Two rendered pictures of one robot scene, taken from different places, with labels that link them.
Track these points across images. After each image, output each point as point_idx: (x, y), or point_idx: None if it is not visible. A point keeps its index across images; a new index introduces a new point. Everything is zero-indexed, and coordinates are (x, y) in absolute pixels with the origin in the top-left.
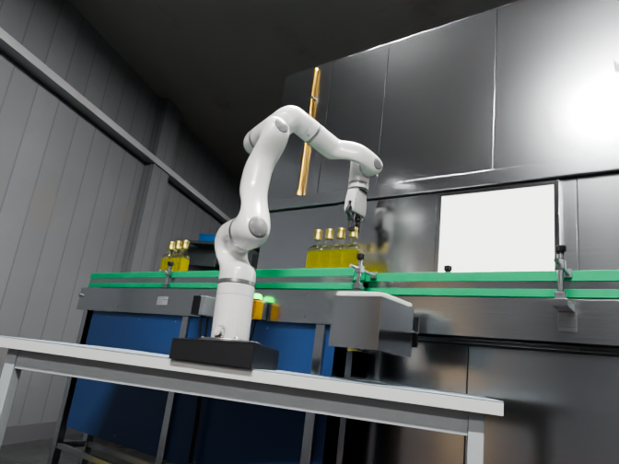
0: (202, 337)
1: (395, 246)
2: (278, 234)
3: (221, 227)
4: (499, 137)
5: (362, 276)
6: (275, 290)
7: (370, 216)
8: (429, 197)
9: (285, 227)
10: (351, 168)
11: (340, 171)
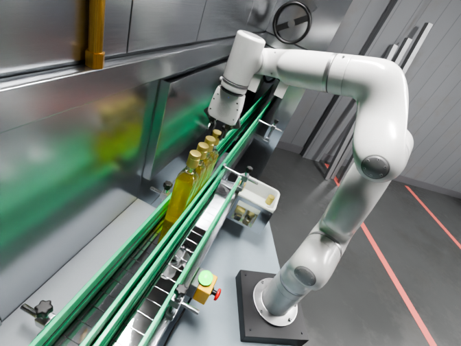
0: (295, 317)
1: (197, 118)
2: (38, 176)
3: (333, 272)
4: (255, 1)
5: (223, 174)
6: (206, 251)
7: (192, 94)
8: (224, 65)
9: (55, 154)
10: (252, 68)
11: (167, 2)
